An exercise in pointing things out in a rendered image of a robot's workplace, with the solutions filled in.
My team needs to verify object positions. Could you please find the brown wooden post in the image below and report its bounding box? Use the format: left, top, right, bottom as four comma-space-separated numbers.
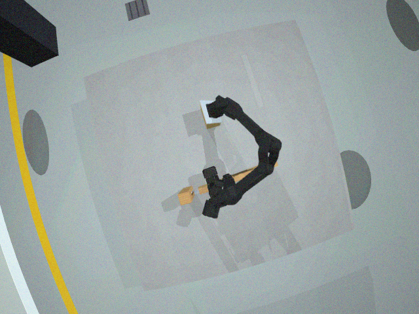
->
178, 186, 194, 205

